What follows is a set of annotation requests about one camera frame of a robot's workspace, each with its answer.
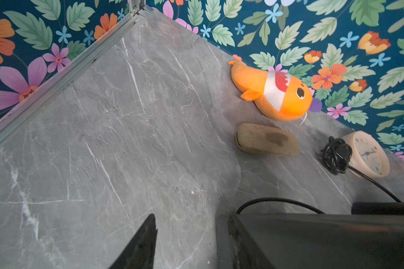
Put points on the round beige coaster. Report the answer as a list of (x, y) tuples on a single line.
[(368, 157)]

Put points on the brown oval felt pad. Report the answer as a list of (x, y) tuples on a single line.
[(264, 140)]

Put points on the orange plush fish toy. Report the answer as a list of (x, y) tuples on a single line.
[(279, 96)]

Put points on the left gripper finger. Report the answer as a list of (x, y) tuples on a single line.
[(140, 252)]

